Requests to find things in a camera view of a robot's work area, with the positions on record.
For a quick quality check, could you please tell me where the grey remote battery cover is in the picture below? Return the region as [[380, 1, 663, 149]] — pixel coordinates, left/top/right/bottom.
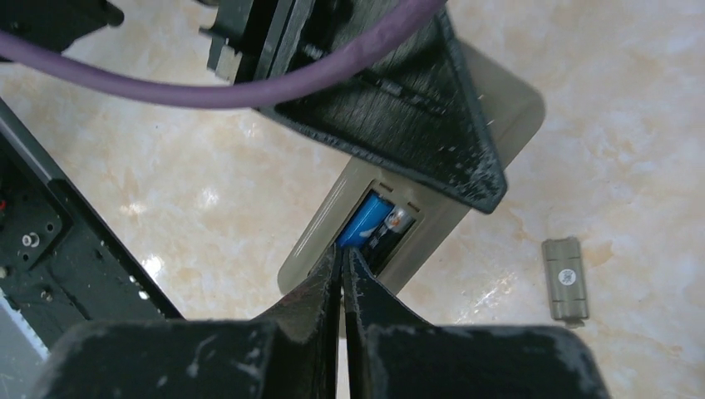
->
[[541, 237, 589, 328]]

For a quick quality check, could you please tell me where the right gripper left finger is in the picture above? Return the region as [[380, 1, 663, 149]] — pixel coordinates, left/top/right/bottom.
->
[[31, 245, 342, 398]]

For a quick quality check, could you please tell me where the blue battery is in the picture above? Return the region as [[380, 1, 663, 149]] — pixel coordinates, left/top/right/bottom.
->
[[335, 190, 393, 248]]

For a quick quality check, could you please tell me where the black grey battery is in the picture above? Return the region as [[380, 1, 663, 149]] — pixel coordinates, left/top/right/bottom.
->
[[361, 206, 416, 275]]

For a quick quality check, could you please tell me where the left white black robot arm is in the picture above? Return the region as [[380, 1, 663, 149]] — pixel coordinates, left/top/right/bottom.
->
[[1, 1, 507, 214]]

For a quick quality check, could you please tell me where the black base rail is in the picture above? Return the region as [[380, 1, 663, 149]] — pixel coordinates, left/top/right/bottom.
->
[[0, 99, 185, 399]]

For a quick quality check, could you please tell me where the white remote control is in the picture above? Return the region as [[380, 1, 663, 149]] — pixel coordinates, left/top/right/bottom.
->
[[277, 41, 547, 296]]

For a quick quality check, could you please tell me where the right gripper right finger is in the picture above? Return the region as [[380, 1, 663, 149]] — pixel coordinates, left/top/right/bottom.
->
[[342, 249, 609, 398]]

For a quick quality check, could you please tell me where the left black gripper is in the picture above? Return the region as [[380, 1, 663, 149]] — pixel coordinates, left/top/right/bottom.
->
[[204, 1, 507, 214]]

